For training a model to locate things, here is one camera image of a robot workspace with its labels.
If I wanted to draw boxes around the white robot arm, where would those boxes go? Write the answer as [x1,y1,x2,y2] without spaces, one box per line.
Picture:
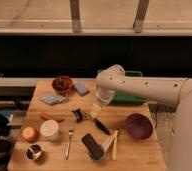
[96,65,192,171]

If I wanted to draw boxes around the red bowl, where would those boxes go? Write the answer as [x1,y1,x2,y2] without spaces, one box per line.
[52,76,73,94]

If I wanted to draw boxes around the purple bowl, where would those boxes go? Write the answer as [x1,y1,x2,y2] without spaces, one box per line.
[125,113,153,140]

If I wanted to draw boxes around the blue sponge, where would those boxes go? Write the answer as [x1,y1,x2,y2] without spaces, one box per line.
[74,83,89,96]

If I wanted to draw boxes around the green plastic tray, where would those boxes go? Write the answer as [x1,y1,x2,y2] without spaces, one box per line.
[96,69,150,105]

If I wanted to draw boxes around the silver fork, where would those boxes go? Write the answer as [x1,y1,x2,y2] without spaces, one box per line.
[65,129,74,160]

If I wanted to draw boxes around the wooden stick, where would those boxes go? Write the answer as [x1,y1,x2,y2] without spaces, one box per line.
[112,129,119,161]

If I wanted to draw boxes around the blue white cloth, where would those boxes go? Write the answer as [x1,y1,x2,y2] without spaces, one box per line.
[40,93,67,105]

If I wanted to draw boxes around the white cup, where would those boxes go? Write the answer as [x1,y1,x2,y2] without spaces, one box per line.
[40,120,59,141]

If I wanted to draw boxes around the red yellow apple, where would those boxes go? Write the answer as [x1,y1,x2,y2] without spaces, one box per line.
[22,126,38,143]

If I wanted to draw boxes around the small metal cup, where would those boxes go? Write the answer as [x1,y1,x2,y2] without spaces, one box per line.
[26,144,44,162]

